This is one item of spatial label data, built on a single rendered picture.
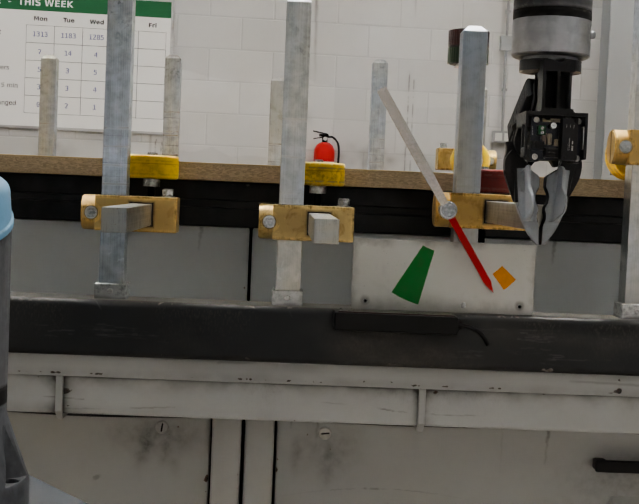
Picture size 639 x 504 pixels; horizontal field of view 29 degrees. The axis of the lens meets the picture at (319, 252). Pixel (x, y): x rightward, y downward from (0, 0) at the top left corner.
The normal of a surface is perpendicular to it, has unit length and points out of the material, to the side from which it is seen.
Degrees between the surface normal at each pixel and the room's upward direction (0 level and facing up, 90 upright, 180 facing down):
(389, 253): 90
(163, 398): 90
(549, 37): 89
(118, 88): 90
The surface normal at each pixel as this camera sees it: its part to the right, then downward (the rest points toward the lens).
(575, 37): 0.44, 0.05
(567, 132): 0.03, 0.03
